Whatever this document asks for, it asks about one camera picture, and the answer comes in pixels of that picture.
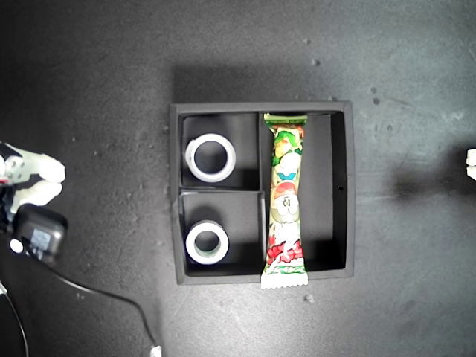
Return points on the large white tape roll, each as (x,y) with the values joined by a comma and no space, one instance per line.
(230,156)

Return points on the green printed snack bar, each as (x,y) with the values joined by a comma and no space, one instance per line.
(284,208)

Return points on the black arm camera box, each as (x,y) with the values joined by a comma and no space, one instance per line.
(41,234)

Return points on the small white tape roll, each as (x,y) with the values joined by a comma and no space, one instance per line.
(225,243)

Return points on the black tray with wells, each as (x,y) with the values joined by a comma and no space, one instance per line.
(323,186)

